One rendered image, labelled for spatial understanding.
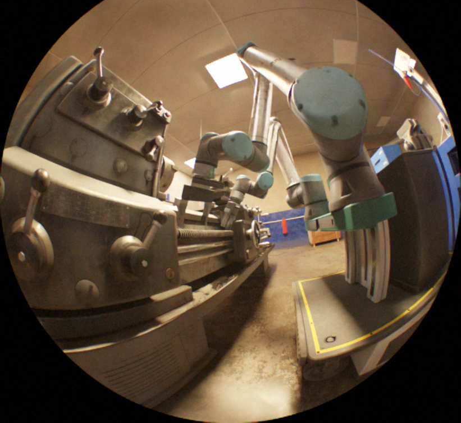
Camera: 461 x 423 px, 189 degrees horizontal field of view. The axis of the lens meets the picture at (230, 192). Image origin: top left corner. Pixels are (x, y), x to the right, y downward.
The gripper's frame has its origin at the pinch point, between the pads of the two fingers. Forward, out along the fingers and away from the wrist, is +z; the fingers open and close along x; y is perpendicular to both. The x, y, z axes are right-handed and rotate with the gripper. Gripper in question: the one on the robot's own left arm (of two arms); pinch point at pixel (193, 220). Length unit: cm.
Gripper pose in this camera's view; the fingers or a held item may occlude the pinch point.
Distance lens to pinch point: 55.2
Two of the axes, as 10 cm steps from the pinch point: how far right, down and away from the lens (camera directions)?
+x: -4.8, -1.1, -8.7
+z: -2.2, 9.8, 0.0
